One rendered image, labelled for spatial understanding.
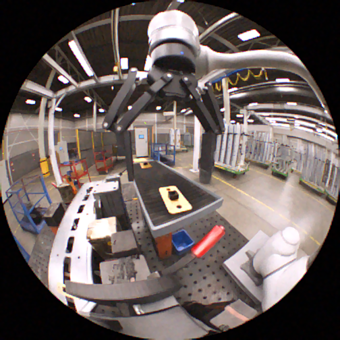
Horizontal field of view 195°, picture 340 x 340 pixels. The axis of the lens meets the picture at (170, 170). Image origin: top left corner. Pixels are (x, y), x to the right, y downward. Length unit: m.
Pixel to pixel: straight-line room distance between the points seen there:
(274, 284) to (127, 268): 0.44
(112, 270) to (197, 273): 0.45
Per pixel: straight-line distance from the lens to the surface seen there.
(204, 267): 0.61
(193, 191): 0.22
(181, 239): 0.67
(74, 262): 0.37
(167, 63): 0.18
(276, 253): 0.48
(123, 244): 0.21
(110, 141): 7.78
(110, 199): 0.38
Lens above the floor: 1.27
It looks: 18 degrees down
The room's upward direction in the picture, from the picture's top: straight up
